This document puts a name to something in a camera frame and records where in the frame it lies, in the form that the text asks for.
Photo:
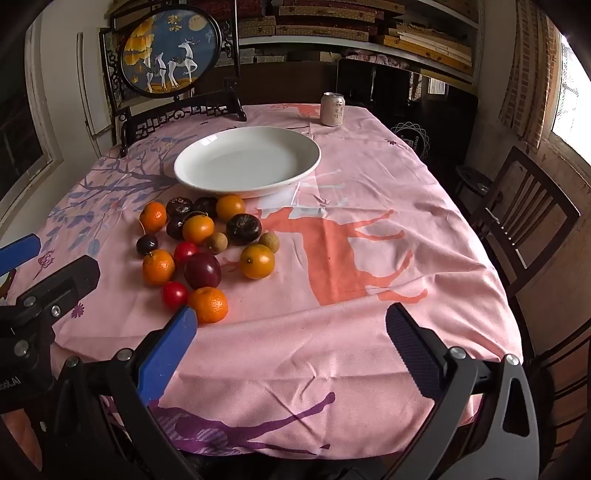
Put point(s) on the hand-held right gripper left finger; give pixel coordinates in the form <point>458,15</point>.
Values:
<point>170,350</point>

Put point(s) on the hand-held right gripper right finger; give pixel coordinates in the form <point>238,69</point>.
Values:
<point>415,350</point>

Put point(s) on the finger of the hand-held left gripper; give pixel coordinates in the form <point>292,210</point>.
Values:
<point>18,254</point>
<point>64,279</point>

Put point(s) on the red cherry tomato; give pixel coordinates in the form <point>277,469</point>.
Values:
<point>185,252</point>
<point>175,294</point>

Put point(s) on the mandarin orange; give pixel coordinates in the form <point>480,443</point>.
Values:
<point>153,217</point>
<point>208,304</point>
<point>158,267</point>

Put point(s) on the dark red plum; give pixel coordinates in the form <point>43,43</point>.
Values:
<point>202,270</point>

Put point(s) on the dark red cherry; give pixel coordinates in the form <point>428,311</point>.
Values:
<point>174,228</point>
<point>147,244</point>

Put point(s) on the brown longan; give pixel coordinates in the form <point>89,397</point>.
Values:
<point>269,242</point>
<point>216,242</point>

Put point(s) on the smooth yellowish round orange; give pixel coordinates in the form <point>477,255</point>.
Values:
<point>257,261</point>

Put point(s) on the large dark brown water chestnut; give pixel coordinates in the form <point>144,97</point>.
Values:
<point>243,229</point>

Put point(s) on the white oval plate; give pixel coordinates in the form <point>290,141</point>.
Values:
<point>249,157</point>

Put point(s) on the pink printed tablecloth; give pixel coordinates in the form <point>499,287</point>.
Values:
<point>369,323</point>

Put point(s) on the white framed window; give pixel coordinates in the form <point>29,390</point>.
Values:
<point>23,138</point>

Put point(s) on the white framed board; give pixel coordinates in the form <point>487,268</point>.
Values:
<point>92,92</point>

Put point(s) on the black round stool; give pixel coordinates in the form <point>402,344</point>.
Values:
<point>475,177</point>

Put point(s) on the dark slatted wooden chair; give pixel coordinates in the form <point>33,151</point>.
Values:
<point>531,203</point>

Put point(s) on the round deer picture table screen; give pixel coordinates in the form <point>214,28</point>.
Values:
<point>171,50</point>

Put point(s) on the beige drink can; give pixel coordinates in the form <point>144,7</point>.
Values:
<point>333,110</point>

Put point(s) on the black cabinet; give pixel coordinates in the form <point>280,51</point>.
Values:
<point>369,83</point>

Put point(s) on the bright window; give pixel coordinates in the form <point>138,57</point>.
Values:
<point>572,92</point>

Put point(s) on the white wall shelf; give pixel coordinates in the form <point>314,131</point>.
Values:
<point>351,44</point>

